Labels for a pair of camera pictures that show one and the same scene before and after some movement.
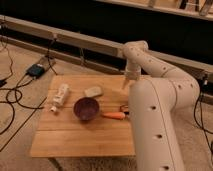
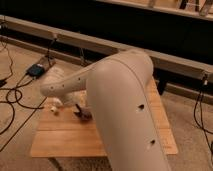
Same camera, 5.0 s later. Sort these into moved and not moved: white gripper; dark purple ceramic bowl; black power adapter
Moved: white gripper
Not moved: dark purple ceramic bowl; black power adapter
